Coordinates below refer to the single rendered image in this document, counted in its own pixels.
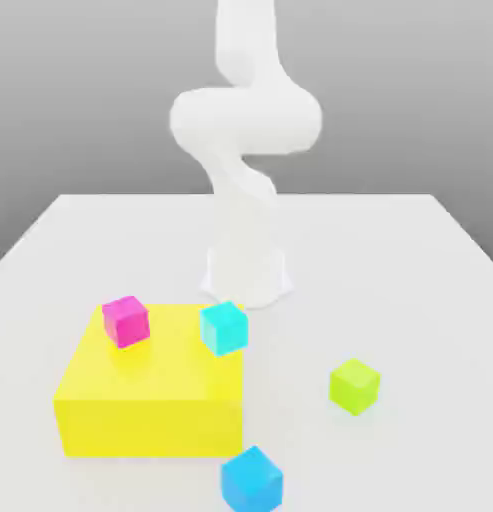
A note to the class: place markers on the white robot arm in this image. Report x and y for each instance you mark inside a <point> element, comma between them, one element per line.
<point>246,120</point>

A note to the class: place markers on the small cyan cube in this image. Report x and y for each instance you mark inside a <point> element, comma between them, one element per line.
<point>224,328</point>

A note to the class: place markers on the small magenta cube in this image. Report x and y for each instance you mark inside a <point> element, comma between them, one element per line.
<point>126,322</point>

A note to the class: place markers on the small lime green cube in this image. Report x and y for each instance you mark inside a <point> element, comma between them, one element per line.
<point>354,387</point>

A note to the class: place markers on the small blue cube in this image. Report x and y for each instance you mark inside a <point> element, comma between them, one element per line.
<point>252,482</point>

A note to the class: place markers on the large yellow box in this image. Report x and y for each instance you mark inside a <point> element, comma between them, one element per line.
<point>150,400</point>

